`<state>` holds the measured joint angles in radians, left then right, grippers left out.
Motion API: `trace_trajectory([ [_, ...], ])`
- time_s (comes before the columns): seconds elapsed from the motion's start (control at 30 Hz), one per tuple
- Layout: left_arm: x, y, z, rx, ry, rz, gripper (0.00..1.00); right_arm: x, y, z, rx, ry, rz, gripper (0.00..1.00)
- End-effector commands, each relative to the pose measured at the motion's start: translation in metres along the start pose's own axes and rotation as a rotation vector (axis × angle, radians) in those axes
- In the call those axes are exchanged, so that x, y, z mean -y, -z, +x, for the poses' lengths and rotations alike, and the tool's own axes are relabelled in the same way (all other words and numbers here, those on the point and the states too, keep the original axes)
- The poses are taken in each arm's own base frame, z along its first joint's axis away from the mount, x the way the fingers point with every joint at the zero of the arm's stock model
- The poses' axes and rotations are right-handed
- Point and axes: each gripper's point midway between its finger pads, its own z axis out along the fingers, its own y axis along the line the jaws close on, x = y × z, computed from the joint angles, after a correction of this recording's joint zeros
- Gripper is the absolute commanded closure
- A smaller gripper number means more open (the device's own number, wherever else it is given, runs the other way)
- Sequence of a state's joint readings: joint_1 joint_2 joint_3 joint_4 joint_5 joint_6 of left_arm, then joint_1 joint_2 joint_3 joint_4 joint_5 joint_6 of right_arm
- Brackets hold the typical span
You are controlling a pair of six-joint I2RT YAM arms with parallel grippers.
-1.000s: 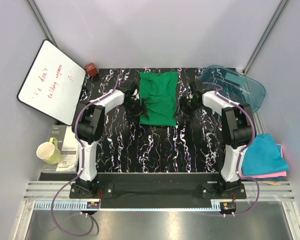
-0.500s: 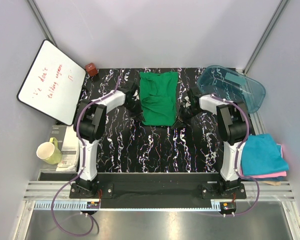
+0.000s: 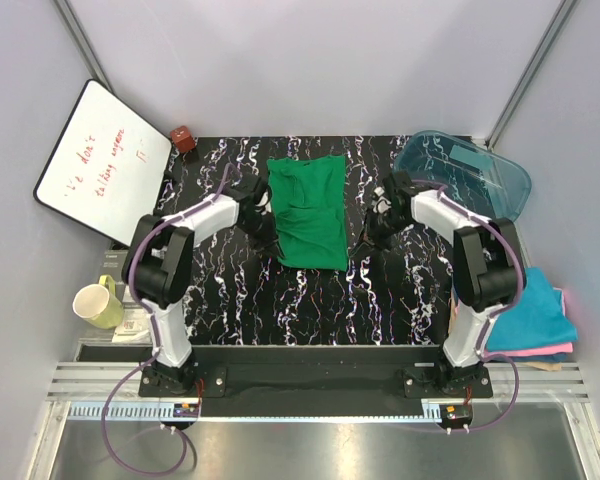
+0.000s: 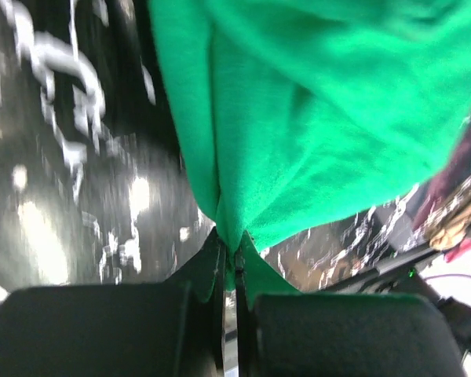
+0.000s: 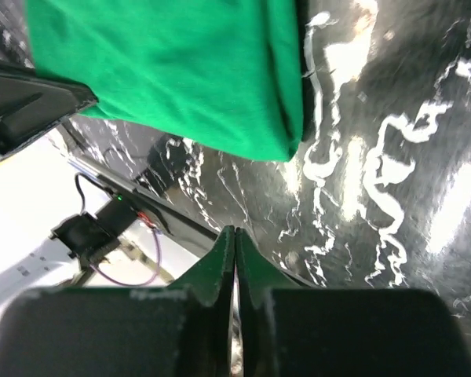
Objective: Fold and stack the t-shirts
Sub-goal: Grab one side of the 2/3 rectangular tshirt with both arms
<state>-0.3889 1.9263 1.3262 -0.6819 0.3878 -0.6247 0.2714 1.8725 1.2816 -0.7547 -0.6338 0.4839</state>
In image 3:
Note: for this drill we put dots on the small red-brown box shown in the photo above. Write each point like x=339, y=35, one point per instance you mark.
x=183, y=139

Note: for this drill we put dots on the folded tan t-shirt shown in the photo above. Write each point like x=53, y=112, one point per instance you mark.
x=545, y=366

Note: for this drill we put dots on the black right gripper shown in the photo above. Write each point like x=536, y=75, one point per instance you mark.
x=370, y=241

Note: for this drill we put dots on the clear blue plastic bin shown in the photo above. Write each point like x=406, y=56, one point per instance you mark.
x=475, y=178

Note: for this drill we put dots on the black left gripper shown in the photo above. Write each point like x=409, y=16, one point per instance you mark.
x=270, y=239

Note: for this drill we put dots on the yellow-green mug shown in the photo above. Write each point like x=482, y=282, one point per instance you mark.
x=98, y=305

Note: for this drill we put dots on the folded pink t-shirt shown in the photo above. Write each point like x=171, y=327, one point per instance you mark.
x=545, y=350

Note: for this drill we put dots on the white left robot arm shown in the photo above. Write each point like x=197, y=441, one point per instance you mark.
x=159, y=264

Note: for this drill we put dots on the spiral bound manual booklet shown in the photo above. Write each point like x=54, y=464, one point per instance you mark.
x=135, y=325

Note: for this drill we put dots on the white whiteboard with red writing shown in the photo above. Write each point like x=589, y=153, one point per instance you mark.
x=107, y=167

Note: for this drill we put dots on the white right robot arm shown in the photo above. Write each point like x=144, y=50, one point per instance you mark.
x=488, y=275

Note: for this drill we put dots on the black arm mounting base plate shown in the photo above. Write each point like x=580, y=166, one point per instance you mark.
x=282, y=406

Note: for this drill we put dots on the aluminium frame rail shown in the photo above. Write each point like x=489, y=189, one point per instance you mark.
x=95, y=380

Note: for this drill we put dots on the folded blue t-shirt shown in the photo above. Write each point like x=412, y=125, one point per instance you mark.
x=535, y=310

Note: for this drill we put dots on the green t-shirt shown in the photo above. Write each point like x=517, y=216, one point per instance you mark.
x=309, y=208

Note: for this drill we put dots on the white slotted cable duct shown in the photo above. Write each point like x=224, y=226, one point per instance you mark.
x=140, y=410

